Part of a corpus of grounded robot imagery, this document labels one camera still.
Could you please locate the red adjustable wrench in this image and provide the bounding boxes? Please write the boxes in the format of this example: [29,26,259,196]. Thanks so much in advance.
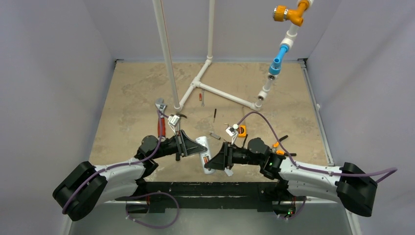
[155,98,167,141]

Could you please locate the black handled hammer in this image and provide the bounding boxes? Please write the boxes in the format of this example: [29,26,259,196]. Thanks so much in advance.
[168,113,187,161]

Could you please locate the silver transceiver module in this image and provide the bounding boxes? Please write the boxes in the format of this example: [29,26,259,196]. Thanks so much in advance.
[209,132,221,140]

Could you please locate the white remote control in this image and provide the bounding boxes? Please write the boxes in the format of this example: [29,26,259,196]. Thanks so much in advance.
[196,136,216,175]

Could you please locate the orange handled pliers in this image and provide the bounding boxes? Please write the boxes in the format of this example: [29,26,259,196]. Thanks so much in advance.
[272,135,297,157]

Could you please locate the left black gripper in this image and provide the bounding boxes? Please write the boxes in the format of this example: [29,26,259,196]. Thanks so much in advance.
[151,130,207,160]

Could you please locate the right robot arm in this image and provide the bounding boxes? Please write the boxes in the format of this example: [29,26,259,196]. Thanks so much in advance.
[201,138,378,217]

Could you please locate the small black screwdriver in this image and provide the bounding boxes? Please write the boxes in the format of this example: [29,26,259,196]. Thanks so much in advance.
[213,108,217,123]

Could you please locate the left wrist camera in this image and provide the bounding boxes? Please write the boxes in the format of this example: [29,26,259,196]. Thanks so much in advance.
[168,115,181,134]

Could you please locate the orange pipe valve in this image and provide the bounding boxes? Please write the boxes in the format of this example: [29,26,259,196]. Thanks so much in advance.
[273,0,314,27]

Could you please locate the yellow tape measure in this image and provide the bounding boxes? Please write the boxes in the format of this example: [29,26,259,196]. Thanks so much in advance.
[236,125,247,138]

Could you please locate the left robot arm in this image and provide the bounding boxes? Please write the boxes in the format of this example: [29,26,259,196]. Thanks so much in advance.
[52,130,209,221]

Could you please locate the blue pipe fitting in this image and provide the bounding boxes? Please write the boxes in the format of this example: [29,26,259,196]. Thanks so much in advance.
[268,45,290,75]

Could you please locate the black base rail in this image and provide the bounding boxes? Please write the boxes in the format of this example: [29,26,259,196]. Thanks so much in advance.
[122,180,304,215]

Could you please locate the white pipe frame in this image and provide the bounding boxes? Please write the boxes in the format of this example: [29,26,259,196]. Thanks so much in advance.
[152,0,305,112]

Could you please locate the white battery cover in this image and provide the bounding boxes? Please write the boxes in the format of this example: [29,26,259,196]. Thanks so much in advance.
[224,168,233,177]

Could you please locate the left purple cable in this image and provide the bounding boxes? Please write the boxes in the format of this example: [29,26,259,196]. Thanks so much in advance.
[62,110,169,215]

